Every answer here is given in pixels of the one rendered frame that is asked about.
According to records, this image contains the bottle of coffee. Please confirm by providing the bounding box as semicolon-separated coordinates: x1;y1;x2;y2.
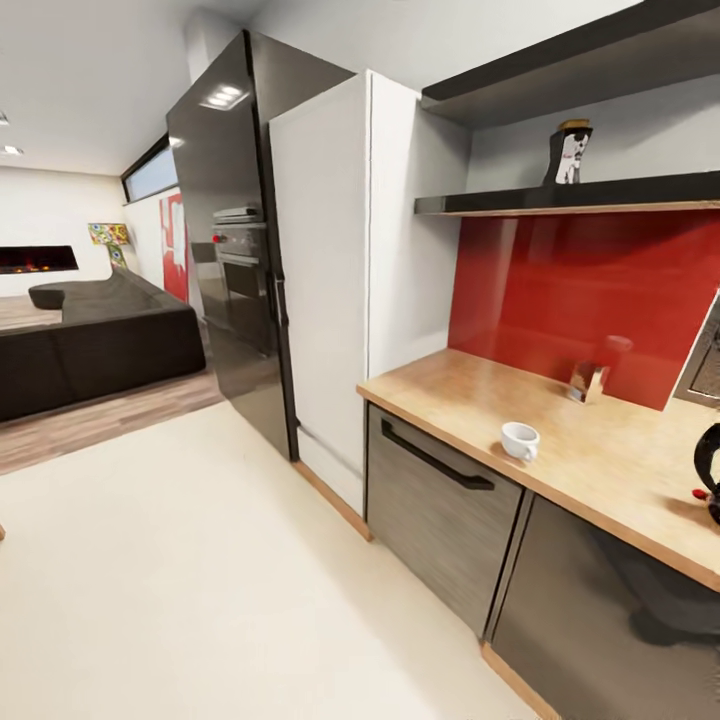
542;119;593;187

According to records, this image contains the coffee cup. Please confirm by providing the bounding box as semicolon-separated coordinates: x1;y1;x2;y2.
501;423;539;463

